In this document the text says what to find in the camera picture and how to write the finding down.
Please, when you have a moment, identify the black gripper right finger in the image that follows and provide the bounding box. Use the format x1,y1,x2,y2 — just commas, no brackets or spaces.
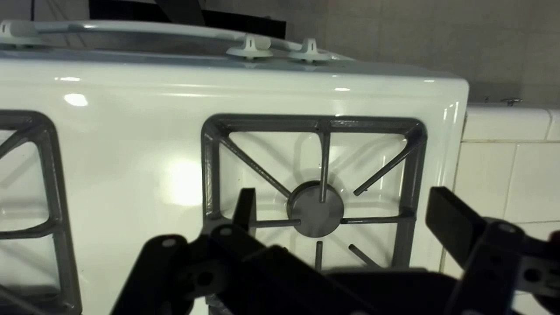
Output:
426,185,560,315

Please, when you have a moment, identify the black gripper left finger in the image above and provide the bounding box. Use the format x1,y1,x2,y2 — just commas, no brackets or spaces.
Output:
111,185,277,315

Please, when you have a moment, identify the white gas stove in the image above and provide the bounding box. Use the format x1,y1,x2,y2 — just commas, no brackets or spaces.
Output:
0,49,471,315

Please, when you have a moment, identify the round black burner cap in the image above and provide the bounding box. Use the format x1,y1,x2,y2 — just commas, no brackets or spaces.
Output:
288,180,347,240

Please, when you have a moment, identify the black cast iron burner grate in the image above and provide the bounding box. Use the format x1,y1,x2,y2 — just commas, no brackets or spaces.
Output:
200,112,429,271
0,110,85,315

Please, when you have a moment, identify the white oven door handle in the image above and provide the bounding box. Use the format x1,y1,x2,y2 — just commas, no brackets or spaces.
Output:
0,17,303,51

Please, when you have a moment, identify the black table frame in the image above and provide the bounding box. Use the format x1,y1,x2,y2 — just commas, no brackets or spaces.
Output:
88,0,288,40

